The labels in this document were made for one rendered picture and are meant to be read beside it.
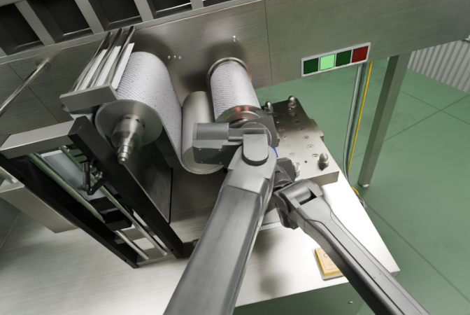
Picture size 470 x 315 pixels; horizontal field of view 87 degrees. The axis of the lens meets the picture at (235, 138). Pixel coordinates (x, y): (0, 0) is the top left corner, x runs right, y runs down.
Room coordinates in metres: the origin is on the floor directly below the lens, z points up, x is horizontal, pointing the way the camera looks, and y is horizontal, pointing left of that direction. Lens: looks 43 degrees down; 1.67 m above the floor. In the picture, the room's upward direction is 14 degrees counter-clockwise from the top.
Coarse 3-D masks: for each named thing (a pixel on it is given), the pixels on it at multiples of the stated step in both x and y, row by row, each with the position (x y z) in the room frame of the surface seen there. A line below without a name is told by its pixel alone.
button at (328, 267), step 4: (316, 248) 0.27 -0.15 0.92; (320, 248) 0.27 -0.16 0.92; (316, 252) 0.26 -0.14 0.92; (320, 252) 0.26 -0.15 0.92; (324, 252) 0.26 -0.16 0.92; (320, 256) 0.25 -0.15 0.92; (324, 256) 0.25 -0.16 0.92; (328, 256) 0.24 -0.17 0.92; (320, 260) 0.24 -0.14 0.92; (324, 260) 0.24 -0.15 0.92; (328, 260) 0.23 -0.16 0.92; (320, 264) 0.23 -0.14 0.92; (324, 264) 0.23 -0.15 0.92; (328, 264) 0.23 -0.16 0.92; (332, 264) 0.22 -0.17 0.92; (324, 268) 0.22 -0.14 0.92; (328, 268) 0.22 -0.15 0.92; (332, 268) 0.21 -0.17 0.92; (336, 268) 0.21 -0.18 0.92; (324, 272) 0.21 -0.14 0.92; (328, 272) 0.21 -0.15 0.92; (332, 272) 0.20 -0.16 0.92; (336, 272) 0.20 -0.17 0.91; (340, 272) 0.20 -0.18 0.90
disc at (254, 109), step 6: (228, 108) 0.48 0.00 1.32; (234, 108) 0.47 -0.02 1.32; (240, 108) 0.47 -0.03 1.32; (246, 108) 0.47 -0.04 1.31; (252, 108) 0.47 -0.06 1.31; (258, 108) 0.47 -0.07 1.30; (222, 114) 0.47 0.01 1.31; (228, 114) 0.47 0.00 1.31; (258, 114) 0.47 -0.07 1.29; (264, 114) 0.47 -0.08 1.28; (216, 120) 0.47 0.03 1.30; (222, 120) 0.47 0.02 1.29
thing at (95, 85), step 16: (128, 32) 0.76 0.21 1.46; (112, 48) 0.67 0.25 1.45; (128, 48) 0.69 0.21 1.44; (96, 64) 0.63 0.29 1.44; (112, 64) 0.56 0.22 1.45; (80, 80) 0.52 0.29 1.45; (96, 80) 0.51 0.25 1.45; (112, 80) 0.50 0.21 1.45; (64, 96) 0.46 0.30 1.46; (80, 96) 0.46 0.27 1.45; (96, 96) 0.46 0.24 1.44; (112, 96) 0.46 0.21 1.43
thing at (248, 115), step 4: (224, 64) 0.72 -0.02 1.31; (240, 112) 0.47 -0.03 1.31; (244, 112) 0.47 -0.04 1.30; (248, 112) 0.47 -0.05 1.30; (228, 116) 0.47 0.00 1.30; (232, 116) 0.47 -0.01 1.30; (236, 116) 0.47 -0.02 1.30; (240, 116) 0.47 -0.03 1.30; (244, 116) 0.47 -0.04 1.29; (248, 116) 0.47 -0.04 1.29; (252, 116) 0.47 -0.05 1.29; (256, 116) 0.47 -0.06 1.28; (224, 120) 0.47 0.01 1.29; (228, 120) 0.47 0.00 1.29; (232, 120) 0.47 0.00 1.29
